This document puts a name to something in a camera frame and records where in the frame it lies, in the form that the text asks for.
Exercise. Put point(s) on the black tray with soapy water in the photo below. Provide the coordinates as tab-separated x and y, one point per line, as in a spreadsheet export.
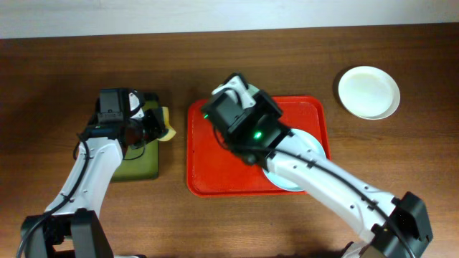
143	165

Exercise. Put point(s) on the mint green plate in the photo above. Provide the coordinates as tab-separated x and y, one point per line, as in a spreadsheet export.
238	90

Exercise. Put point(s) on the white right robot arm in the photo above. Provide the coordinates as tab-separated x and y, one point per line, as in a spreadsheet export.
249	122

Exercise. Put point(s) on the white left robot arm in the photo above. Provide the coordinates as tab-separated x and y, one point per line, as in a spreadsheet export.
70	225

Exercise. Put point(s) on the light blue plate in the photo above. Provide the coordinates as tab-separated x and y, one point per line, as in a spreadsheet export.
311	142

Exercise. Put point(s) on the cream white plate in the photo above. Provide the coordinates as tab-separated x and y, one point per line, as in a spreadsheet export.
368	93

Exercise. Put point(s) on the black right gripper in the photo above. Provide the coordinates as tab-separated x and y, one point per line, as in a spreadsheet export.
249	99

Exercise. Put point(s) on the yellow green scrub sponge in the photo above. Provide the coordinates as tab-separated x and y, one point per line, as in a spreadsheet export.
170	132

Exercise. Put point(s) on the red plastic tray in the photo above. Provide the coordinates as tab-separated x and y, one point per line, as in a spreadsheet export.
215	172

